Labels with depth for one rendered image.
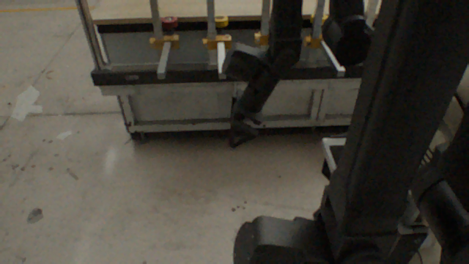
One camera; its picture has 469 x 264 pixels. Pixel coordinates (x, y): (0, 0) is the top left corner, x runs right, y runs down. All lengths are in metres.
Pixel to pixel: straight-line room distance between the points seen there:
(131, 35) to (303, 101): 1.12
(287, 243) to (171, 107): 1.84
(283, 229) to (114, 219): 1.64
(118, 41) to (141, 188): 0.85
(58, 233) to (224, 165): 1.01
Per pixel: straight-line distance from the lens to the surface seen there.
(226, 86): 1.77
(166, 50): 1.54
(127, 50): 1.94
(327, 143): 0.74
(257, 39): 1.62
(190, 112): 2.16
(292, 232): 0.38
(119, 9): 1.93
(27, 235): 2.10
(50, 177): 2.33
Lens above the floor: 1.53
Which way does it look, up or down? 41 degrees down
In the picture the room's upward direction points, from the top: straight up
